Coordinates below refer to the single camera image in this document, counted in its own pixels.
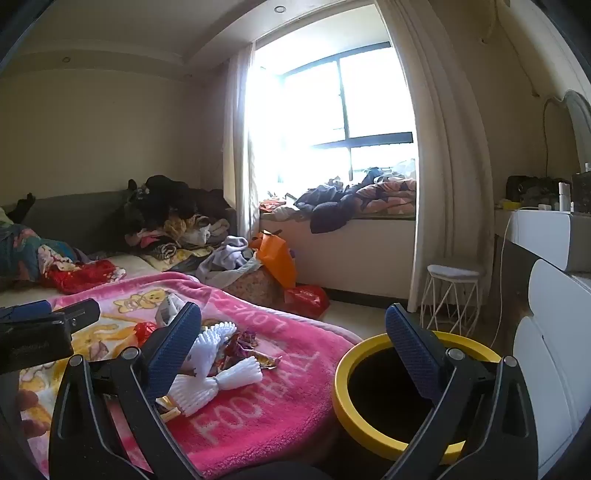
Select dark jacket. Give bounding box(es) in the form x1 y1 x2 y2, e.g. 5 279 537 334
294 168 385 234

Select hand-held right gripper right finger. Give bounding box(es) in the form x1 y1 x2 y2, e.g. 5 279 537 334
382 303 552 480

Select red snack wrapper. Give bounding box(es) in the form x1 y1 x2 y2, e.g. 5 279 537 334
133 322 158 345

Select white wire stool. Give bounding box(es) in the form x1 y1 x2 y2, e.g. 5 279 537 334
421 264 485 332

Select white vanity dresser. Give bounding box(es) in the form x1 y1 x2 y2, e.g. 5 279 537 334
494 205 591 444

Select person's left hand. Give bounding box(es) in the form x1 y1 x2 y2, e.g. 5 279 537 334
16 390 49 439

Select floral basket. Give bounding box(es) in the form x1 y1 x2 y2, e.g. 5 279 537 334
222 268 288 306

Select gold candy wrapper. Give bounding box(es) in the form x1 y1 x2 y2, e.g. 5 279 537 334
154 396 184 422
248 350 282 371

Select red plastic bag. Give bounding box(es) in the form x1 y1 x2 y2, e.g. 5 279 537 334
284 285 331 319

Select white cable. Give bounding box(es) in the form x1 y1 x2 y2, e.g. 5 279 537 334
489 210 523 352

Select dark cloth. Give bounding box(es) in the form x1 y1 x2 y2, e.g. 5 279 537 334
7 193 37 224

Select floral quilt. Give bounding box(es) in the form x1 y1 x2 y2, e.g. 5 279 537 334
0 220 89 283

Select colourful cloth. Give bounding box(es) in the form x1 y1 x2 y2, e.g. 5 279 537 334
259 198 302 221

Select orange patterned quilt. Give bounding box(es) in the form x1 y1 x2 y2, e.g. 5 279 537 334
355 178 417 216

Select pink printed blanket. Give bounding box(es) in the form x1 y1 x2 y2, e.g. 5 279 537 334
21 271 363 480

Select yellow and black patterned blanket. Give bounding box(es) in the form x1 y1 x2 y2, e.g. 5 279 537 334
141 242 218 272

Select grey upholstered headboard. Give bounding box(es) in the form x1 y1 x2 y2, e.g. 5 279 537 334
0 189 139 259

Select white foam fruit net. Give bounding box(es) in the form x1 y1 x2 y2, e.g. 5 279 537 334
187 322 238 370
167 357 264 417

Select cream mattress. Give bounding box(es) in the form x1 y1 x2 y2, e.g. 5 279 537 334
0 253 163 310

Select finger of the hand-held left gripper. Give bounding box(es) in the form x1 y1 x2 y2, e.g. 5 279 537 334
52 298 101 332
0 300 52 324

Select window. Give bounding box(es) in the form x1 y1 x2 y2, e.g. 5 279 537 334
255 41 419 185

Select pile of light clothes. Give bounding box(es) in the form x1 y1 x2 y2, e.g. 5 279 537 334
127 215 230 247

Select red printed cloth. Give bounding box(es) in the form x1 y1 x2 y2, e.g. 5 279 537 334
45 259 127 295

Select black clothing pile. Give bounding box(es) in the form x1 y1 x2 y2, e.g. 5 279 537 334
124 174 234 234

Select sheer white curtain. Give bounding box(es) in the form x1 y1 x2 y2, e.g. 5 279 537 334
222 44 259 241

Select grey and white clothes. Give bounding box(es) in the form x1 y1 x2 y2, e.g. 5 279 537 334
196 235 262 289

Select silver snack packet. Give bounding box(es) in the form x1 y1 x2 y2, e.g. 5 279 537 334
156 295 186 329

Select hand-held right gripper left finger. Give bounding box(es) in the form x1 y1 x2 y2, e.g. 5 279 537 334
47 301 204 480

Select purple candy wrapper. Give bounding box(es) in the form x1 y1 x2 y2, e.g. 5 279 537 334
225 329 259 360

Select cream curtain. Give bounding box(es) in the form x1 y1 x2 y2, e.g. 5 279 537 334
374 0 504 315

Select yellow-rimmed trash bin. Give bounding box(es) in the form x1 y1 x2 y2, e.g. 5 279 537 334
332 331 504 467

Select vanity mirror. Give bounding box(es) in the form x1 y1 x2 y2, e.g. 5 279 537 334
542 90 591 177

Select black bag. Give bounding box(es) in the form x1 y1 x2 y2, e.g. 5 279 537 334
505 174 573 205

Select orange bag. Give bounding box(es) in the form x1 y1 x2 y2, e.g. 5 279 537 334
252 231 297 288

